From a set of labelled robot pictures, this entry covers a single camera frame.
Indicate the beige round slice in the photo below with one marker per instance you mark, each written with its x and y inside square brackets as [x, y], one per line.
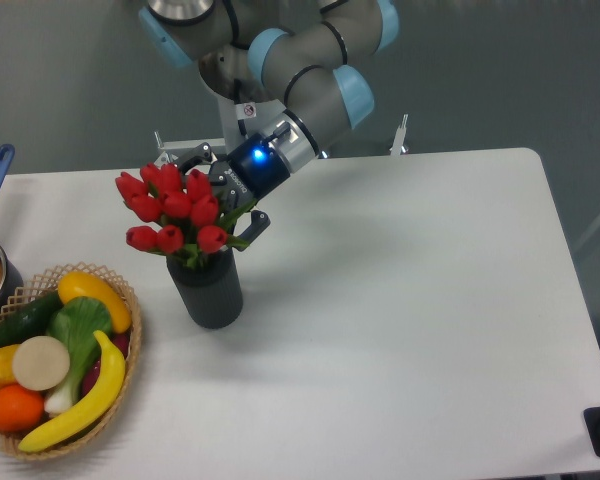
[40, 363]

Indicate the green cucumber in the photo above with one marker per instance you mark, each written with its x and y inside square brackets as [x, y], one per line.
[30, 320]

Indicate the yellow banana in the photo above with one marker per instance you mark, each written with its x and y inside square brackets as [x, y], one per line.
[87, 410]

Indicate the orange fruit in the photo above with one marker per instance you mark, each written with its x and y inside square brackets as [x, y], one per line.
[20, 409]

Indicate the dark red vegetable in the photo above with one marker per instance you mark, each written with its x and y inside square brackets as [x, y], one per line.
[121, 341]

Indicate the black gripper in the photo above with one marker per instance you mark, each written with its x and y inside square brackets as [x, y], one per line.
[248, 173]

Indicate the woven wicker basket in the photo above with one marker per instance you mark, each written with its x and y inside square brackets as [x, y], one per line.
[43, 283]

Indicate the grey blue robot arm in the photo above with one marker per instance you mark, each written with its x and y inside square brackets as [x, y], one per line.
[285, 97]

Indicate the green bok choy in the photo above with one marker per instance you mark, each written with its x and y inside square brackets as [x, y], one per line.
[74, 326]

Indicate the red tulip bouquet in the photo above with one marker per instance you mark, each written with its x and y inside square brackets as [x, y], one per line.
[181, 216]

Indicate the yellow squash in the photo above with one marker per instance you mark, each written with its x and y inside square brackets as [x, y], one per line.
[82, 284]

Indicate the dark grey ribbed vase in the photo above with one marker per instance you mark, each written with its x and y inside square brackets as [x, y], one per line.
[212, 296]

